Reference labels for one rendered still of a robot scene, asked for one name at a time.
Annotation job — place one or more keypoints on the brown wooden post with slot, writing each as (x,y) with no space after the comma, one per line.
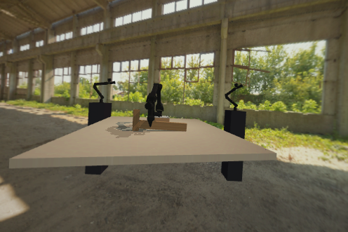
(136,118)

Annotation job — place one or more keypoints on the light wooden board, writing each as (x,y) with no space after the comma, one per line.
(162,125)

